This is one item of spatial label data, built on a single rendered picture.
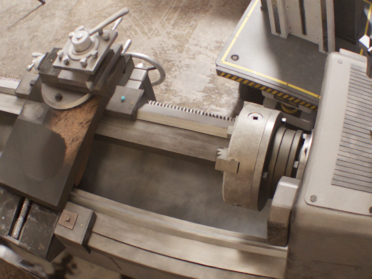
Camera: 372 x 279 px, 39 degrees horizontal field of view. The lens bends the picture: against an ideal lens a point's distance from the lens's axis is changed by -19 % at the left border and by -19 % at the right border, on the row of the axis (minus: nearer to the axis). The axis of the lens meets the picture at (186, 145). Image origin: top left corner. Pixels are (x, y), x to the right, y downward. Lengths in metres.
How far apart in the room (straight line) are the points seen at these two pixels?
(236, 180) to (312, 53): 1.40
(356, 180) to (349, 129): 0.13
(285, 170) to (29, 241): 0.84
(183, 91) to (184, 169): 1.11
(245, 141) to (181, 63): 1.75
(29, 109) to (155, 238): 0.64
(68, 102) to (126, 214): 0.41
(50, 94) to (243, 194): 0.81
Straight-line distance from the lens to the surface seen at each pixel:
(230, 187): 1.42
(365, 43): 1.16
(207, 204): 1.87
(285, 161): 1.41
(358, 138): 1.25
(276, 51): 2.70
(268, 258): 1.66
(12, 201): 1.90
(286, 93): 2.56
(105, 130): 1.94
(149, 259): 1.71
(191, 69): 3.08
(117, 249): 1.74
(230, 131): 1.53
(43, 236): 1.79
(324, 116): 1.27
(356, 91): 1.32
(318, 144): 1.24
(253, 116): 1.43
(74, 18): 3.62
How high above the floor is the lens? 2.40
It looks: 58 degrees down
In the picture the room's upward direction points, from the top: 17 degrees counter-clockwise
